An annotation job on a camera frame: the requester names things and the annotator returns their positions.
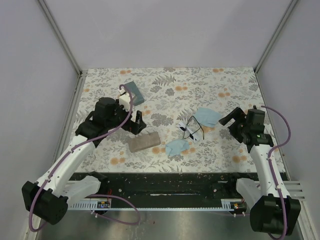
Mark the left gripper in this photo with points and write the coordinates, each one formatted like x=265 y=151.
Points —
x=132 y=122

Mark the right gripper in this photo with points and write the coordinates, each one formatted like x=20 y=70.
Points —
x=236 y=122

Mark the beige felt glasses case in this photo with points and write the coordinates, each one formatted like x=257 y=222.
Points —
x=143 y=142

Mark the light blue cloth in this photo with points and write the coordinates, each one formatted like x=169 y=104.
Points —
x=175 y=147
x=207 y=117

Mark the black wire-frame glasses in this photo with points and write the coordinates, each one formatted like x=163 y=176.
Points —
x=193 y=124

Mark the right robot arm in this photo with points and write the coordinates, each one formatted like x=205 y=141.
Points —
x=272 y=209

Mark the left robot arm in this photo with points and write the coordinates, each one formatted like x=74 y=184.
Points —
x=49 y=197

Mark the grey-blue glasses case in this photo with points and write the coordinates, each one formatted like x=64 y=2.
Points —
x=137 y=95

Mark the floral table mat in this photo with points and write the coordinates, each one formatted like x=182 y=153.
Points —
x=172 y=95

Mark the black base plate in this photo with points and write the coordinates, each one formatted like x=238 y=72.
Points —
x=130 y=185

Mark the white slotted cable duct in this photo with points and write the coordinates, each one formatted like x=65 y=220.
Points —
x=158 y=203

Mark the right aluminium frame post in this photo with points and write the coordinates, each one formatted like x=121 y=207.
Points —
x=275 y=35

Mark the aluminium frame post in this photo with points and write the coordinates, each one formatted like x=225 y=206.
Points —
x=58 y=33
x=275 y=35

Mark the left aluminium frame post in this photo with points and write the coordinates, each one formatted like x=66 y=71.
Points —
x=58 y=33

